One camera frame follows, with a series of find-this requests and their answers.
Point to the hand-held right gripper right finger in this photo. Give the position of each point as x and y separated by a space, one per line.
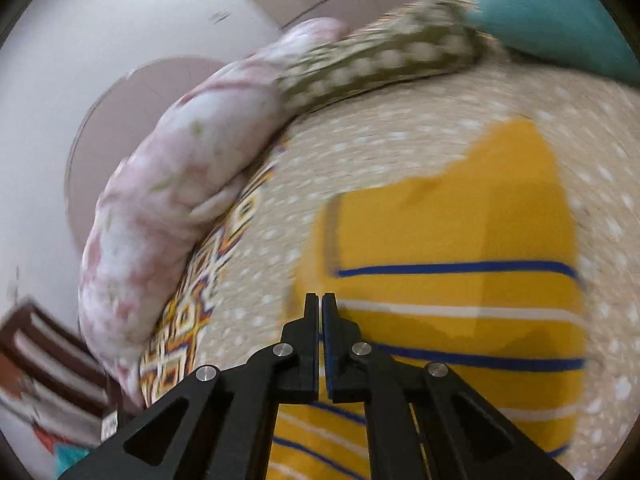
329 360

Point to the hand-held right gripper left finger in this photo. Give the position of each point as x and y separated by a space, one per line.
312 360

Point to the yellow striped shirt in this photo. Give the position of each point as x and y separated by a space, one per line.
450 220

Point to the geometric patterned blanket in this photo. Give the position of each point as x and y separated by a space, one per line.
185 325

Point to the pink floral blanket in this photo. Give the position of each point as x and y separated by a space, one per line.
165 200

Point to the beige dotted bedsheet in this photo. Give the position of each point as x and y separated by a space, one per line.
400 125

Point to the teal and red cloth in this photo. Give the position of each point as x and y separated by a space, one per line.
65 455

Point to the olive dotted pillow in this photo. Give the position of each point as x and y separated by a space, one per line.
380 57

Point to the teal pillow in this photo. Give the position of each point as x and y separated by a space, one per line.
550 15

